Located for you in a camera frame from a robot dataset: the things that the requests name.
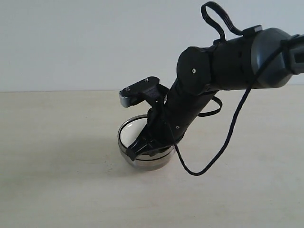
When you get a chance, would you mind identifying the white ceramic bowl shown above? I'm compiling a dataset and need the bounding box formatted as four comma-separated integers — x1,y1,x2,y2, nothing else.
118,117,147,147

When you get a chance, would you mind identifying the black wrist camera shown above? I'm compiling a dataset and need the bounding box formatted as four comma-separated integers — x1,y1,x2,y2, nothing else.
118,76,169,108

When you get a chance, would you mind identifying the steel bowl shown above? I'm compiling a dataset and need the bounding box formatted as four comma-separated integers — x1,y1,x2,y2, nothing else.
118,144,175,171
117,114,175,162

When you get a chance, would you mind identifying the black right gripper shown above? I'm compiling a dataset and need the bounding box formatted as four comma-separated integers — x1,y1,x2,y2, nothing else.
126,99,176,161

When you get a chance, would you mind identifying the black camera cable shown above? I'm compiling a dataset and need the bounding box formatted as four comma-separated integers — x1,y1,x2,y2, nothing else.
154,35,304,177

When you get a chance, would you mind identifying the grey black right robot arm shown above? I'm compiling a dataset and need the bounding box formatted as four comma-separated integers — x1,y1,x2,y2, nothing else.
119,1,304,160

